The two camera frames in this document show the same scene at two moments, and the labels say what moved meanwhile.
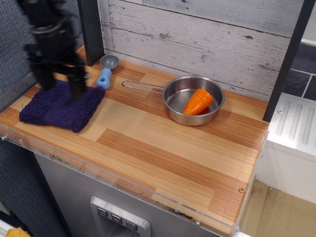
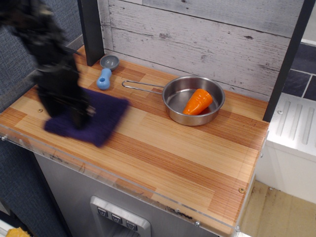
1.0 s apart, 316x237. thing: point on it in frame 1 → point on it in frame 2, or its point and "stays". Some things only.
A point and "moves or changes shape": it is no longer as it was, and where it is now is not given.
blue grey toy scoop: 110,63 stays
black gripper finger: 77,77 → 81,116
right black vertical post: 289,57 stays
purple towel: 57,107 moves or changes shape
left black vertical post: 90,20 stays
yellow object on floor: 18,232 stays
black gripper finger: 44,75 → 57,106
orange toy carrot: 200,100 stays
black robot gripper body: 53,45 → 59,89
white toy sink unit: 288,162 stays
